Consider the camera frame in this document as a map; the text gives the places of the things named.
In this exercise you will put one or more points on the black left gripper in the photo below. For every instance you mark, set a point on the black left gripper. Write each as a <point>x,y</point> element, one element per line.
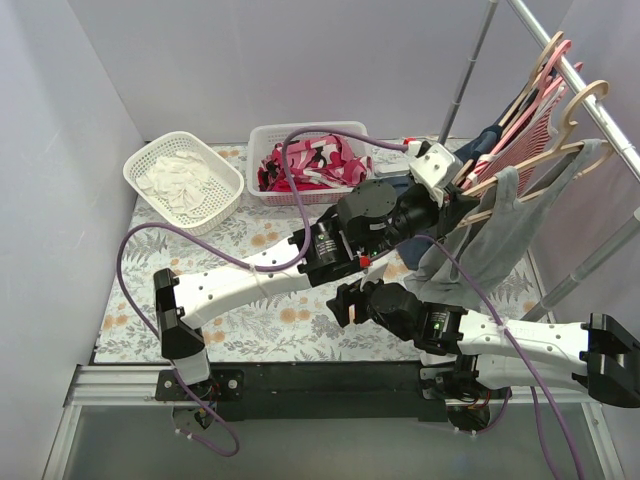
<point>454,210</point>

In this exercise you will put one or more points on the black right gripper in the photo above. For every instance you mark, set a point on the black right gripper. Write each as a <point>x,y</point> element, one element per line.
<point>351,307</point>

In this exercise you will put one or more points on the grey tank top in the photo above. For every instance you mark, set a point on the grey tank top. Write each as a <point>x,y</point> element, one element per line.
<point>489,250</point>

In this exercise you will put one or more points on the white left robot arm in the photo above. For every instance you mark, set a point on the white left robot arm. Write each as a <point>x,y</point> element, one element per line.
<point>307,259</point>

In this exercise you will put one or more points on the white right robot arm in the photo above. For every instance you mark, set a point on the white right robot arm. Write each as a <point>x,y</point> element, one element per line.
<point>598,357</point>

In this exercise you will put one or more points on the red white striped top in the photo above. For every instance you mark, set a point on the red white striped top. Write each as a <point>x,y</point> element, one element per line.
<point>530,140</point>

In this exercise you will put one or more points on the pink hanger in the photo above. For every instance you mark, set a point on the pink hanger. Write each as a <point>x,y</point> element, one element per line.
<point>549,77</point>

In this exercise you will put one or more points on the beige hanger on rack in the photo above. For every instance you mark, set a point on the beige hanger on rack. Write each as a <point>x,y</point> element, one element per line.
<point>510,112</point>

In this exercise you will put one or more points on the pink patterned clothes pile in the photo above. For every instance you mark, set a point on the pink patterned clothes pile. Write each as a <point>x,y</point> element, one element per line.
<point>325,162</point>

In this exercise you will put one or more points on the navy blue hanging garment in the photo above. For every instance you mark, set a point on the navy blue hanging garment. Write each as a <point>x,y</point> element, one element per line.
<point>412,251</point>

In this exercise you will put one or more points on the white rectangular laundry basket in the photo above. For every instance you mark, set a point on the white rectangular laundry basket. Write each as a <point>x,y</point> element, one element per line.
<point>261,143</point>

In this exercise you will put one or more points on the white cloth in basket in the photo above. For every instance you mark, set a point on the white cloth in basket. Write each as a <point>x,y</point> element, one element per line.
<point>178,180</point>

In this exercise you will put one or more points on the white oval perforated basket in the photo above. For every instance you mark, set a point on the white oval perforated basket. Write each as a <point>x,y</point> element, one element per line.
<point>222,195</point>

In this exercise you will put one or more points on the metal clothes rack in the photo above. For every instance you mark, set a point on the metal clothes rack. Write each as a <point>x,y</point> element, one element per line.
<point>589,97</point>

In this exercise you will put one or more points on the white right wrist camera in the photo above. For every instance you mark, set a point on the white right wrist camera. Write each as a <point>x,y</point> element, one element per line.
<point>372,268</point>

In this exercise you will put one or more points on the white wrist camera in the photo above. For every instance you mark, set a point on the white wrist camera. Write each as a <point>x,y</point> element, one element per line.
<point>372,268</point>
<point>434,166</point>

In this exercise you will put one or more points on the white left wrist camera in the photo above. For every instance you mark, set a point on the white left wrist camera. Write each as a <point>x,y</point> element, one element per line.
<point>434,166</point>

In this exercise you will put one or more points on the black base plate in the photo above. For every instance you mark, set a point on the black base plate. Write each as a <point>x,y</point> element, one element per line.
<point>347,390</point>

